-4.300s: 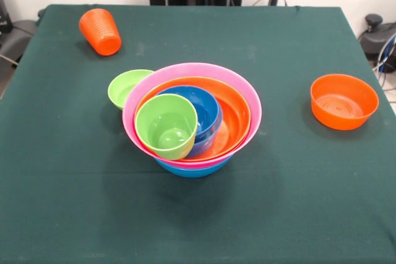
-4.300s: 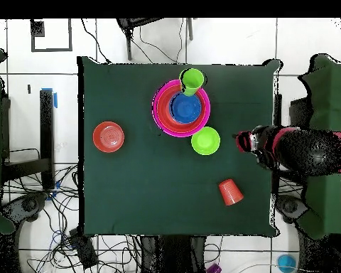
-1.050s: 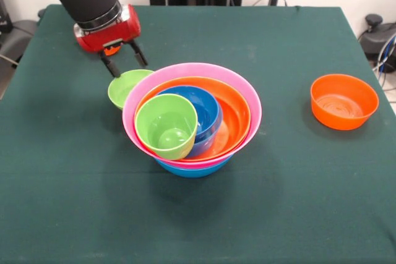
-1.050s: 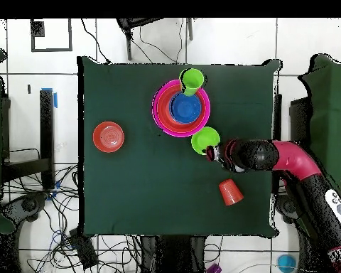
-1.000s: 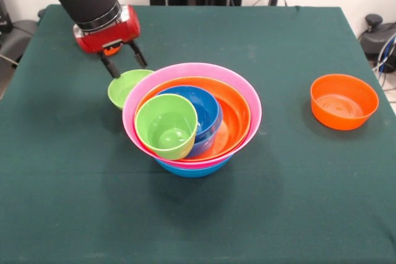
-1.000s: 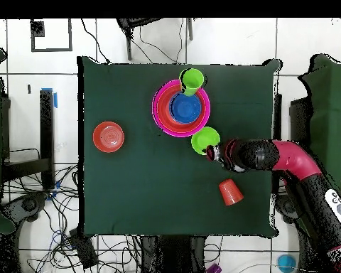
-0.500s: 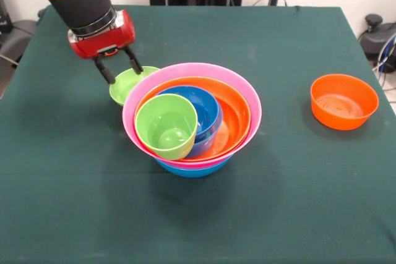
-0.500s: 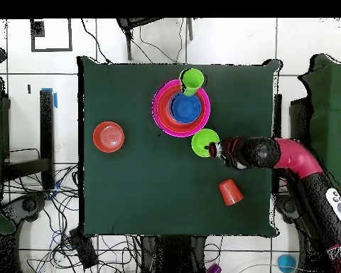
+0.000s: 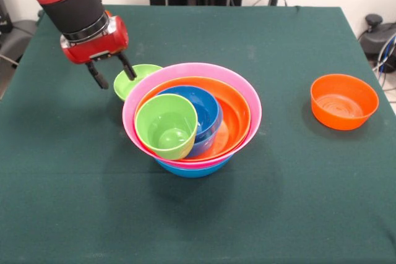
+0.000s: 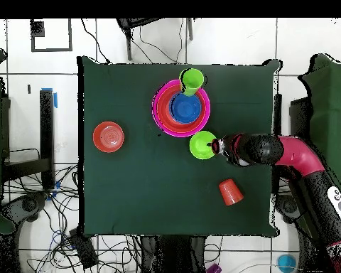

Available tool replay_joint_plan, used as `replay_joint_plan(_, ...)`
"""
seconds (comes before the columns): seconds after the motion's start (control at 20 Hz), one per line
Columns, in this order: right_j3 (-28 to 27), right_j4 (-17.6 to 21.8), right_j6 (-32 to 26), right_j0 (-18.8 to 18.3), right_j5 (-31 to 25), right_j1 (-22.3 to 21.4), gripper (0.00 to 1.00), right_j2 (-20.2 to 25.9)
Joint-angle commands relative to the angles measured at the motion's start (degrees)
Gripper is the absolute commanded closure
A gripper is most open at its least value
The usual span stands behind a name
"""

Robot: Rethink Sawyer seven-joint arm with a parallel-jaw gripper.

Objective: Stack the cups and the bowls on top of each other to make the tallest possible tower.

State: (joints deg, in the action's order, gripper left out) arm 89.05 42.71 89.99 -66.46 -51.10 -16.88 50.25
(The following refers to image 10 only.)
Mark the small green bowl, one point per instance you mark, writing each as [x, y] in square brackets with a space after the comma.
[200, 146]

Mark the small dark blue bowl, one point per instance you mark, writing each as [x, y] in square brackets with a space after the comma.
[186, 109]

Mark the orange cup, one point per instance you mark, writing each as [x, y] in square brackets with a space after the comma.
[230, 193]

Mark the green cup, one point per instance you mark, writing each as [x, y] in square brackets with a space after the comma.
[191, 79]

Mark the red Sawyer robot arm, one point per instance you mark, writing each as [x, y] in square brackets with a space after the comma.
[298, 153]

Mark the large pink bowl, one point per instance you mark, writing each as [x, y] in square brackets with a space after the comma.
[170, 134]

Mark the large orange bowl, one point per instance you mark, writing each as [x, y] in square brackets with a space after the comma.
[162, 113]

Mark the dark green tablecloth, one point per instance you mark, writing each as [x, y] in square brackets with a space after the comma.
[159, 199]

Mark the black metal stand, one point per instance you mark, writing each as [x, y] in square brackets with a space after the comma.
[299, 119]
[47, 128]

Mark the small orange bowl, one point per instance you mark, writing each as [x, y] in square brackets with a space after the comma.
[108, 137]

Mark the small purple object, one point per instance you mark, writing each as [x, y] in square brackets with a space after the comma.
[214, 269]

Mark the blue disc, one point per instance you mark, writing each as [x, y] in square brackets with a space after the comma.
[286, 263]

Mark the blue tape strip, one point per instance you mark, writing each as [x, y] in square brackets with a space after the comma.
[55, 101]

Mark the black power brick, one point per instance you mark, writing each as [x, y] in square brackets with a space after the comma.
[83, 250]

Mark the black camera tripod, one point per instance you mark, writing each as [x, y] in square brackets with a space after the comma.
[128, 42]

